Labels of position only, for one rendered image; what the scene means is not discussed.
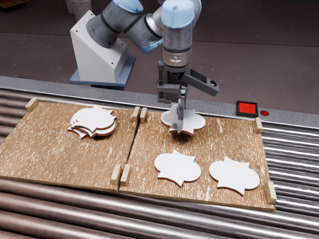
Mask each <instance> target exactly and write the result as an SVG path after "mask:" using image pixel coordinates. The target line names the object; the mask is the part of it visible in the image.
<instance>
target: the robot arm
mask: <svg viewBox="0 0 319 239"><path fill-rule="evenodd" d="M157 1H158V2H159V4H160V5H161V6H160V7H159V8H158V9H157V10H156V11H155V12H154V13H153V14H152V13H148V14H147V15H146V16H145V15H144V14H143V13H142V12H143V6H142V5H141V3H140V2H139V1H138V0H112V1H111V3H110V4H109V5H108V6H107V7H106V8H105V9H104V10H103V12H102V13H101V14H99V15H97V16H95V17H93V18H91V19H90V20H89V21H88V22H87V23H86V30H87V32H88V34H89V36H90V37H91V38H92V39H93V40H94V41H95V42H96V43H97V44H98V45H100V46H102V47H104V48H111V47H112V46H113V45H114V44H115V43H116V40H117V38H118V36H119V34H120V33H121V32H122V31H123V32H124V33H125V34H126V35H127V36H128V37H129V38H130V40H131V41H132V42H133V43H134V44H135V45H136V46H137V48H139V49H140V50H141V51H142V52H144V53H148V52H150V51H152V50H153V49H155V48H156V47H158V46H159V45H160V44H161V43H163V59H159V63H158V65H157V68H158V70H159V78H158V80H157V83H158V85H157V99H158V102H159V103H164V104H171V103H172V102H175V104H173V105H172V106H171V111H170V112H169V113H166V114H164V115H163V119H164V121H166V122H168V123H171V124H174V125H177V127H178V133H180V132H181V130H182V129H183V121H184V109H186V100H187V92H188V84H189V85H191V86H193V87H195V88H197V89H199V90H201V91H203V92H205V93H207V94H209V95H211V96H213V97H215V96H216V95H217V94H218V93H219V87H218V82H216V81H214V80H212V79H210V78H208V77H206V76H204V75H202V74H200V73H198V72H197V71H195V70H193V69H191V68H190V62H191V56H192V37H193V28H194V26H195V23H196V21H197V20H198V18H199V16H200V13H201V1H200V0H157ZM176 103H178V104H176ZM177 111H178V114H177Z"/></svg>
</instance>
